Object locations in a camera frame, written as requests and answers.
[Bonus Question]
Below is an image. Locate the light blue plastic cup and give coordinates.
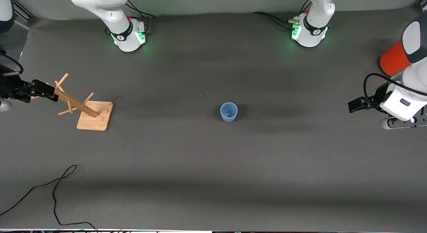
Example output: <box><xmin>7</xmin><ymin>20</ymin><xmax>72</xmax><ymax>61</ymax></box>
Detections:
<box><xmin>220</xmin><ymin>102</ymin><xmax>238</xmax><ymax>123</ymax></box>

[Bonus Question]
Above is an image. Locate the orange cylindrical can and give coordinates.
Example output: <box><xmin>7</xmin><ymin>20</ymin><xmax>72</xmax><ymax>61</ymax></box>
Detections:
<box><xmin>379</xmin><ymin>39</ymin><xmax>412</xmax><ymax>77</ymax></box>

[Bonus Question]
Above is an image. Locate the wooden mug tree rack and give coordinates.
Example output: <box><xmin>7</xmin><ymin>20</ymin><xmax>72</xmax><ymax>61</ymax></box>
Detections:
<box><xmin>30</xmin><ymin>73</ymin><xmax>114</xmax><ymax>131</ymax></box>

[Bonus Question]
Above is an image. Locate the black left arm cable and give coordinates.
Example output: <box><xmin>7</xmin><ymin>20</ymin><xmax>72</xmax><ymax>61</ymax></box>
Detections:
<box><xmin>363</xmin><ymin>73</ymin><xmax>427</xmax><ymax>110</ymax></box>

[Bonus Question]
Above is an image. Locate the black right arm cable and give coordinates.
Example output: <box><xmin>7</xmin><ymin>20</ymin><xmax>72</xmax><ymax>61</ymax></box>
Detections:
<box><xmin>0</xmin><ymin>49</ymin><xmax>24</xmax><ymax>75</ymax></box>

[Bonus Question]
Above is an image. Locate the aluminium frame rail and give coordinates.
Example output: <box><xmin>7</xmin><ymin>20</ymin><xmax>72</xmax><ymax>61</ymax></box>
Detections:
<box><xmin>13</xmin><ymin>0</ymin><xmax>35</xmax><ymax>20</ymax></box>

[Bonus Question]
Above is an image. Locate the thin black loose cable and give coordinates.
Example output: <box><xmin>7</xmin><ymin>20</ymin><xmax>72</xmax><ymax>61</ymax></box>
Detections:
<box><xmin>0</xmin><ymin>165</ymin><xmax>99</xmax><ymax>232</ymax></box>

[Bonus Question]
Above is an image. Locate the black arm base cable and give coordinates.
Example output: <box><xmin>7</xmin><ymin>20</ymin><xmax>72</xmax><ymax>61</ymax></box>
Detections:
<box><xmin>252</xmin><ymin>0</ymin><xmax>312</xmax><ymax>30</ymax></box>
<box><xmin>118</xmin><ymin>0</ymin><xmax>157</xmax><ymax>35</ymax></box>

